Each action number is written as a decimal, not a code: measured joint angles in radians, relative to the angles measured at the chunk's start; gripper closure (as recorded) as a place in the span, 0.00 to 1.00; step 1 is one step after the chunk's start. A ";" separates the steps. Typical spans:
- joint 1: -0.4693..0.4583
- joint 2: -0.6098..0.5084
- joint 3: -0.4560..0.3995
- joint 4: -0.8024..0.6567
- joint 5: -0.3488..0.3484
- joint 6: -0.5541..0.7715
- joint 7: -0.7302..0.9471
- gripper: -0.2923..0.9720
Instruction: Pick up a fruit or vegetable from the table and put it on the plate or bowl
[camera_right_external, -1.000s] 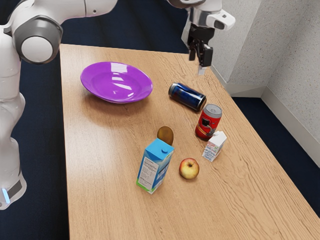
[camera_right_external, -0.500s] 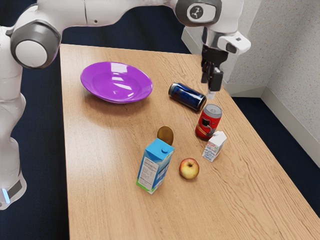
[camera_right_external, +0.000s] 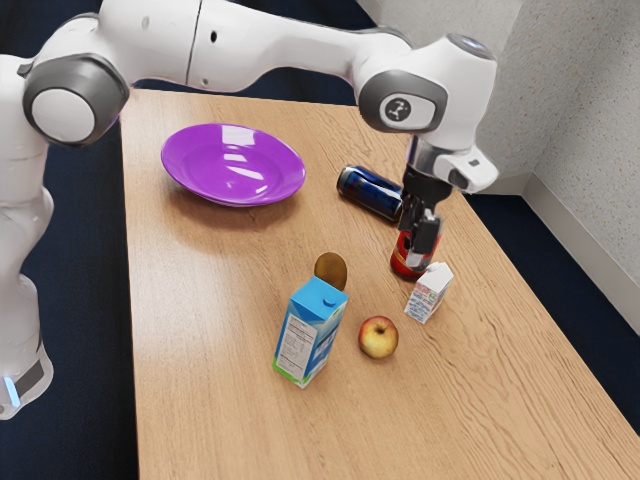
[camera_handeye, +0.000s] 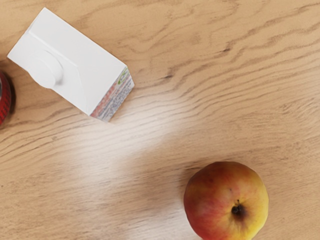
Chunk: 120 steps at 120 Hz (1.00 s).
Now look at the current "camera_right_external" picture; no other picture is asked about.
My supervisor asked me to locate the red can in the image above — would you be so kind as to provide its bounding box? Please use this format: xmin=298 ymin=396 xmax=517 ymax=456
xmin=389 ymin=218 xmax=445 ymax=278

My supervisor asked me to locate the blue can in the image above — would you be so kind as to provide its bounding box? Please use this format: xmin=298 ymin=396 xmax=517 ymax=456
xmin=335 ymin=165 xmax=405 ymax=223

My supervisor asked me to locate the small white carton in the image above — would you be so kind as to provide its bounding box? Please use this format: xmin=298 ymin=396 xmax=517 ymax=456
xmin=403 ymin=261 xmax=455 ymax=326

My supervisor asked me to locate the brown kiwi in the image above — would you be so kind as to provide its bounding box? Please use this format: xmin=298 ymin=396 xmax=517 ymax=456
xmin=313 ymin=252 xmax=349 ymax=292

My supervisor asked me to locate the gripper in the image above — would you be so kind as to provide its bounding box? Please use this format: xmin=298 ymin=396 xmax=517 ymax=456
xmin=397 ymin=165 xmax=454 ymax=270

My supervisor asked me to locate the red yellow apple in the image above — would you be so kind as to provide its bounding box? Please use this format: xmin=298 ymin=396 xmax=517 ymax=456
xmin=357 ymin=315 xmax=400 ymax=359

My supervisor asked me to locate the blue milk carton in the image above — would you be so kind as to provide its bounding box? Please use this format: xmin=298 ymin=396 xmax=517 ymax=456
xmin=271 ymin=276 xmax=350 ymax=390

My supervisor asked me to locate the purple plate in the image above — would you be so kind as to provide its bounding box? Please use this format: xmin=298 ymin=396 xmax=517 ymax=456
xmin=160 ymin=123 xmax=307 ymax=208

